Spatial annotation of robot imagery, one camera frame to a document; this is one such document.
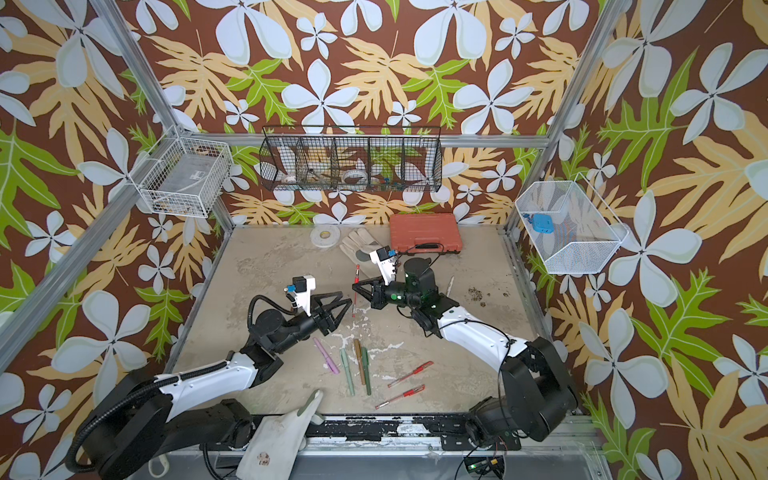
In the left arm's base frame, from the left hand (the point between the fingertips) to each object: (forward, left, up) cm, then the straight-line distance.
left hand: (347, 295), depth 74 cm
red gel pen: (-12, -19, -22) cm, 31 cm away
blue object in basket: (+23, -56, +3) cm, 60 cm away
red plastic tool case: (+41, -20, -19) cm, 50 cm away
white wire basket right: (+21, -62, +4) cm, 66 cm away
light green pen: (-12, +1, -22) cm, 25 cm away
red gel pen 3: (+3, -2, +1) cm, 4 cm away
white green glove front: (-29, +16, -18) cm, 38 cm away
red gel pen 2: (-18, -15, -22) cm, 32 cm away
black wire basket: (+47, +2, +9) cm, 48 cm away
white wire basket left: (+34, +50, +12) cm, 61 cm away
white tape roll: (+40, +14, -22) cm, 47 cm away
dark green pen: (-12, -4, -22) cm, 25 cm away
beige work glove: (+35, +1, -21) cm, 41 cm away
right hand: (+3, -2, 0) cm, 3 cm away
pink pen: (-11, +5, -22) cm, 25 cm away
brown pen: (-7, -2, -22) cm, 23 cm away
